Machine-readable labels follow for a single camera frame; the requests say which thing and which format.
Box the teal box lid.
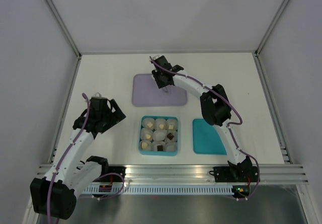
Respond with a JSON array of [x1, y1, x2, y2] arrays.
[[193, 119, 226, 155]]

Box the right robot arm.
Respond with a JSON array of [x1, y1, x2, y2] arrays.
[[150, 55, 260, 184]]

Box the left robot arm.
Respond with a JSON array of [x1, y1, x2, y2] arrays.
[[30, 94, 126, 223]]

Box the teal chocolate box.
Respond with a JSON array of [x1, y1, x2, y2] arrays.
[[138, 116, 180, 157]]

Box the lilac plastic tray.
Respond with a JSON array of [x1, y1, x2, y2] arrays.
[[132, 73, 188, 107]]

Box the white paper cup back-middle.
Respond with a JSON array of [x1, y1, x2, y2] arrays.
[[154, 118, 167, 130]]

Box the white paper cup back-left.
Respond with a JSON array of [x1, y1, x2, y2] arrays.
[[141, 118, 155, 130]]

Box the white paper cup back-right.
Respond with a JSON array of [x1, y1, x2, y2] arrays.
[[166, 119, 178, 131]]

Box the white paper cup middle-left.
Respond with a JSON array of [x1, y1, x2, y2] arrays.
[[140, 128, 153, 141]]

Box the white paper cup front-left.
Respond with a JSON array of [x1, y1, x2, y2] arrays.
[[139, 140, 152, 151]]

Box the white paper cup centre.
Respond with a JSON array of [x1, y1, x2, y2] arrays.
[[152, 130, 168, 141]]

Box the white paper cup middle-right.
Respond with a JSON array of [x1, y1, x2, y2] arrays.
[[165, 130, 178, 143]]

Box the white paper cup front-middle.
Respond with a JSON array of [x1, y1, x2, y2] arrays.
[[152, 141, 165, 152]]

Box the white paper cup front-right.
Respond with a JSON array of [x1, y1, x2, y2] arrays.
[[164, 142, 177, 152]]

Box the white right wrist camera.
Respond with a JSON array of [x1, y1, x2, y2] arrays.
[[151, 55, 161, 61]]

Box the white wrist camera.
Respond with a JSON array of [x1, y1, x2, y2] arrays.
[[151, 55, 161, 61], [92, 93, 102, 98]]

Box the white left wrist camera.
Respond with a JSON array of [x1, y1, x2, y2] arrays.
[[92, 93, 102, 98]]

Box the aluminium mounting rail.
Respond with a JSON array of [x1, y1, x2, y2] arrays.
[[124, 164, 308, 185]]

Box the white slotted cable duct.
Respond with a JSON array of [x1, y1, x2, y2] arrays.
[[83, 184, 233, 195]]

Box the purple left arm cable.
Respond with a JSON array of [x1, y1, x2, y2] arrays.
[[46, 92, 90, 224]]

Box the left aluminium frame post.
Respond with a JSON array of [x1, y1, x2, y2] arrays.
[[35, 0, 83, 84]]

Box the aluminium frame post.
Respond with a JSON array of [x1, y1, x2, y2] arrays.
[[35, 0, 83, 84], [253, 0, 302, 164]]

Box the right aluminium frame post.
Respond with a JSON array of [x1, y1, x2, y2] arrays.
[[253, 0, 302, 164]]

